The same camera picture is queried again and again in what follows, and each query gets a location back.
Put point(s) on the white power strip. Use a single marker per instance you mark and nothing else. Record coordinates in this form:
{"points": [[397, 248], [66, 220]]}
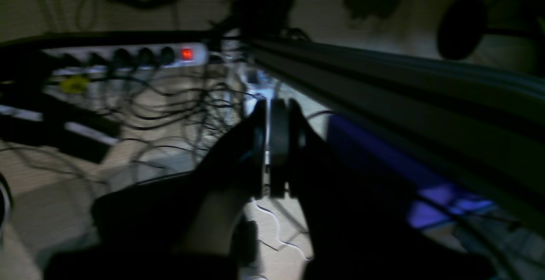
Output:
{"points": [[100, 59]]}

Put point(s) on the black round stool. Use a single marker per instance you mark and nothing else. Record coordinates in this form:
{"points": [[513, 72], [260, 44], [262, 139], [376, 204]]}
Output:
{"points": [[461, 29]]}

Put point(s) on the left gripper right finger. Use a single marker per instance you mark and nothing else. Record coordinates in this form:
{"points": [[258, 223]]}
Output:
{"points": [[356, 207]]}

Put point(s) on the black table frame rail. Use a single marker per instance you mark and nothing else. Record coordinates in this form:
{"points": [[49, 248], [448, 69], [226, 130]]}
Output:
{"points": [[479, 126]]}

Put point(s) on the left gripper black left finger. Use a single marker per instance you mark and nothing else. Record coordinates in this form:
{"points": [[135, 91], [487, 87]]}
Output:
{"points": [[170, 229]]}

